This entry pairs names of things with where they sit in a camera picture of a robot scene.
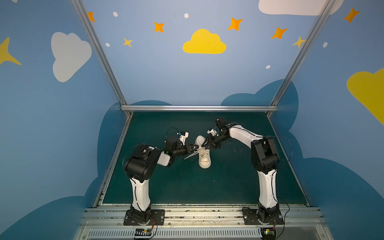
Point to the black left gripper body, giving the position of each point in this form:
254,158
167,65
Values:
189,148

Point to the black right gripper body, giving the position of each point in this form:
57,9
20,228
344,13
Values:
212,142

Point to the white shoelace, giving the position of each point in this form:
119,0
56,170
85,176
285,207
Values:
193,154

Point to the white knit sneaker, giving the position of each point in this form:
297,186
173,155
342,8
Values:
204,165

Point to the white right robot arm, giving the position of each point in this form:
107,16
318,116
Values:
265,159

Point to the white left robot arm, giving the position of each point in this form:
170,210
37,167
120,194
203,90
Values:
140,167

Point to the left green circuit board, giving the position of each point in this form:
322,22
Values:
142,234

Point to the green circuit board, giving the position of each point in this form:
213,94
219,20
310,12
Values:
268,234
142,234

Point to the right green circuit board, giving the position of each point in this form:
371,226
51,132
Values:
268,234

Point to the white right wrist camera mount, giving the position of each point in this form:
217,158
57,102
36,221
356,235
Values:
212,132

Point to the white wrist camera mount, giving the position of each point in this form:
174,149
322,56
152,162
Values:
183,136
212,132

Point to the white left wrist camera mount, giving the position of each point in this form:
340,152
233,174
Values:
183,136

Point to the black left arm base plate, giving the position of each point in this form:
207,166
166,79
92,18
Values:
150,217

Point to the rear horizontal aluminium frame bar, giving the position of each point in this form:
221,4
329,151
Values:
154,108

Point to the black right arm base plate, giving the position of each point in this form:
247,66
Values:
262,216

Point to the left side aluminium table rail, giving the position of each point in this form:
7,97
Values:
107,177

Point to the front aluminium rail platform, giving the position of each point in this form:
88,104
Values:
203,222

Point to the right rear aluminium frame post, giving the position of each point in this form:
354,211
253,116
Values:
304,50

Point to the aluminium frame post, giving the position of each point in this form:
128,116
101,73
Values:
304,50
91,33

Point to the left rear aluminium frame post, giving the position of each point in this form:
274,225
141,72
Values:
91,33

